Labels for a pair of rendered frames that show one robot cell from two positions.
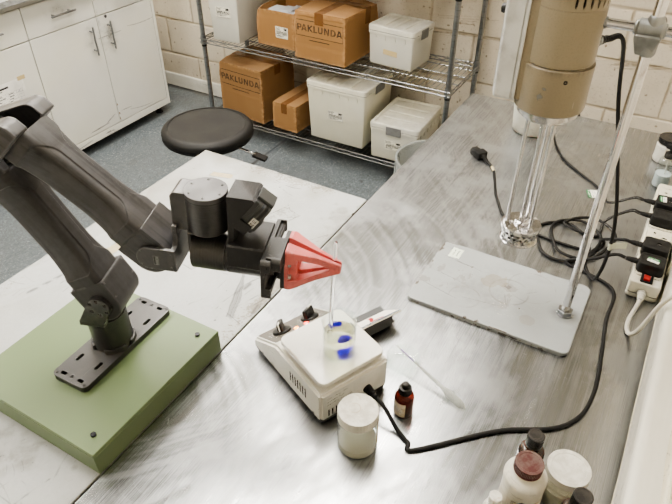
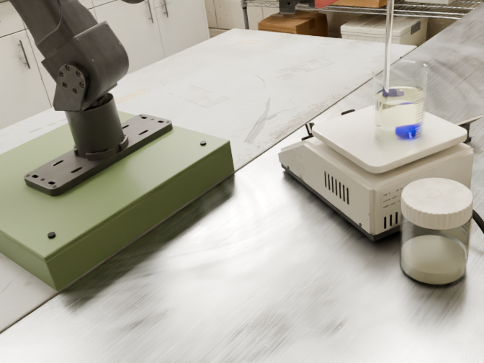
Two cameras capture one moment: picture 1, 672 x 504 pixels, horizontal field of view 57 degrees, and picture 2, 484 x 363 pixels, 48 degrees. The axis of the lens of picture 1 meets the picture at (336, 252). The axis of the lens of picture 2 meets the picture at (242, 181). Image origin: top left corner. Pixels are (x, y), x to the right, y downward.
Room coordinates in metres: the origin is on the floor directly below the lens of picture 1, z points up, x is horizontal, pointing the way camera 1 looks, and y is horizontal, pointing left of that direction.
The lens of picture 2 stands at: (0.13, 0.03, 1.25)
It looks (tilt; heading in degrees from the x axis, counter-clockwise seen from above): 30 degrees down; 15
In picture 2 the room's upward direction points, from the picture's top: 9 degrees counter-clockwise
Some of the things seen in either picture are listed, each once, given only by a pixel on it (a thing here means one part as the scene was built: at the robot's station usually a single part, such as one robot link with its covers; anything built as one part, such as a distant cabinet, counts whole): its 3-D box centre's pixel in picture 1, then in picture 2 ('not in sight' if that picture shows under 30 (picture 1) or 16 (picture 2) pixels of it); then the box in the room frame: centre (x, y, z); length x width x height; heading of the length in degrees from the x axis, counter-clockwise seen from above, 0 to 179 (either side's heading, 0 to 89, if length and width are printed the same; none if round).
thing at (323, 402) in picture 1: (322, 355); (371, 159); (0.68, 0.02, 0.94); 0.22 x 0.13 x 0.08; 36
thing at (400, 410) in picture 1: (404, 397); not in sight; (0.60, -0.10, 0.94); 0.03 x 0.03 x 0.07
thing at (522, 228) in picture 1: (531, 176); not in sight; (0.86, -0.32, 1.17); 0.07 x 0.07 x 0.25
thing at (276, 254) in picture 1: (305, 267); not in sight; (0.64, 0.04, 1.16); 0.09 x 0.07 x 0.07; 81
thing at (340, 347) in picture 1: (338, 336); (397, 103); (0.64, 0.00, 1.02); 0.06 x 0.05 x 0.08; 147
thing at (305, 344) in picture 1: (331, 346); (385, 132); (0.66, 0.01, 0.98); 0.12 x 0.12 x 0.01; 36
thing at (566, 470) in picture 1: (563, 481); not in sight; (0.46, -0.31, 0.93); 0.06 x 0.06 x 0.07
